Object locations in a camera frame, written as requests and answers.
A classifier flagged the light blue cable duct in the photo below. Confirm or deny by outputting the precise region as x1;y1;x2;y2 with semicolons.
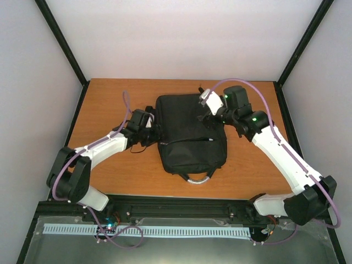
42;223;250;239

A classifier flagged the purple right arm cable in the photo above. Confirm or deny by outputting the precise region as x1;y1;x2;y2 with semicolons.
210;78;342;245

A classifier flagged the black frame post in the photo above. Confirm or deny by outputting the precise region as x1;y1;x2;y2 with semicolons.
277;0;335;86
34;0;90;87

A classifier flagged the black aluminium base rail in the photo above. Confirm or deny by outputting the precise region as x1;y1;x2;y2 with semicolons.
35;194;278;223

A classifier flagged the right black frame post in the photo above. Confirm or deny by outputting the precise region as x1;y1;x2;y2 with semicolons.
277;0;335;86

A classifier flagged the left black frame post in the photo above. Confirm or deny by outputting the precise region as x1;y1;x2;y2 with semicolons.
34;0;90;87

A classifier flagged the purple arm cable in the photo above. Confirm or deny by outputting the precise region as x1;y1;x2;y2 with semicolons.
51;90;144;250
210;78;342;245

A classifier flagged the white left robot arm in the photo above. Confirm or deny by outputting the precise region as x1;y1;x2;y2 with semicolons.
46;107;161;222

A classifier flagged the black student backpack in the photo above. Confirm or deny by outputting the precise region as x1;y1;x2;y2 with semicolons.
152;93;227;185

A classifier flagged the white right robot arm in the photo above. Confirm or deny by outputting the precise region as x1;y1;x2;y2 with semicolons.
200;86;337;226

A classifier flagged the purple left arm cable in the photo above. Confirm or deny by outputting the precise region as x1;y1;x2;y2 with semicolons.
51;90;144;250

